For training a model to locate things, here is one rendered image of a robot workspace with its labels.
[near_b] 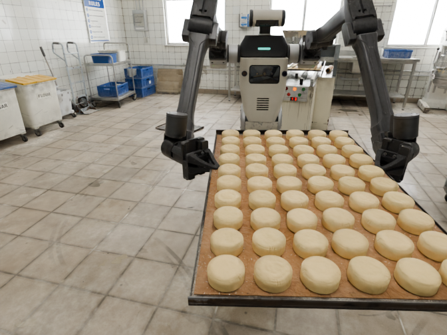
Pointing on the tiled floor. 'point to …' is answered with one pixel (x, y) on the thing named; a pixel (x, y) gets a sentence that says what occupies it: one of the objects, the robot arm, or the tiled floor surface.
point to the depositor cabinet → (321, 98)
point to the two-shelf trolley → (109, 77)
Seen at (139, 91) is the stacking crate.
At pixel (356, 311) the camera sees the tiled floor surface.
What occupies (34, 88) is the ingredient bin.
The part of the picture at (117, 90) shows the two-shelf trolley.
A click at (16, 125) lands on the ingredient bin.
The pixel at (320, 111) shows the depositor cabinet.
